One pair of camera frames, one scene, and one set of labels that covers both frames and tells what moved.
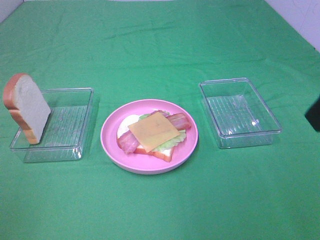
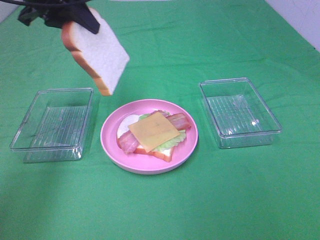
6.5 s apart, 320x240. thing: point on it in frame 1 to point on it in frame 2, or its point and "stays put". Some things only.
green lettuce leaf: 175,140 stays put
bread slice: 23,97 to 102,56
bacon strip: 128,142 stays put
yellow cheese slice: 154,131 stays put
